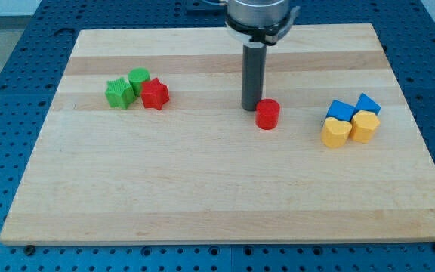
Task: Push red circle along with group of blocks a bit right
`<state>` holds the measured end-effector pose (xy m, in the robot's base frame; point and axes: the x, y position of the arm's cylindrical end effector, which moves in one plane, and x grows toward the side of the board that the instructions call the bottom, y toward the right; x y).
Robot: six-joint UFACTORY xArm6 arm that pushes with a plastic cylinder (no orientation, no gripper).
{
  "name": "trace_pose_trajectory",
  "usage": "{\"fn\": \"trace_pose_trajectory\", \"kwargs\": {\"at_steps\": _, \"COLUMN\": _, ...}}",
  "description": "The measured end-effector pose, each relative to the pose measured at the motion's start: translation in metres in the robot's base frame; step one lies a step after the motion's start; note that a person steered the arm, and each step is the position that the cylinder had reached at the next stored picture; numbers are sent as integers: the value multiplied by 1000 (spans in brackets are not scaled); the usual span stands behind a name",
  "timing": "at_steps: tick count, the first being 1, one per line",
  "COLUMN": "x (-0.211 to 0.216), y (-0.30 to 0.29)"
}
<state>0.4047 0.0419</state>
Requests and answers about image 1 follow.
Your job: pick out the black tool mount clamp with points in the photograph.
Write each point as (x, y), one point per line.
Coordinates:
(258, 25)

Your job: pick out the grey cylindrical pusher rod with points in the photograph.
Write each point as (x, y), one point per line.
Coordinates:
(253, 67)

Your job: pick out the red cylinder block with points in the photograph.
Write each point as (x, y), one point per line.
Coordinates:
(267, 114)

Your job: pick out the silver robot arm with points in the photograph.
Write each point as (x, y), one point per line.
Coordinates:
(257, 24)

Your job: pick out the blue cube block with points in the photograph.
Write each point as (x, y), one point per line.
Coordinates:
(340, 110)

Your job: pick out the red star block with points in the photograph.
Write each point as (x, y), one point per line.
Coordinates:
(154, 94)

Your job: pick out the yellow heart block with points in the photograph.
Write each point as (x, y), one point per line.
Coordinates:
(335, 132)

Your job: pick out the blue triangle block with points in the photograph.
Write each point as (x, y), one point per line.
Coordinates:
(367, 104)

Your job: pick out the green cylinder block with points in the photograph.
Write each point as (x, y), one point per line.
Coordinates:
(136, 77)

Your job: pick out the yellow hexagon block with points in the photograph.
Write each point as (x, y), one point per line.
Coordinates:
(364, 126)

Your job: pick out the wooden board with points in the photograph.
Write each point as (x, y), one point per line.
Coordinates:
(199, 171)

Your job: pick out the green star block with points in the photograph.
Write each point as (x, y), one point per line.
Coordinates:
(119, 93)

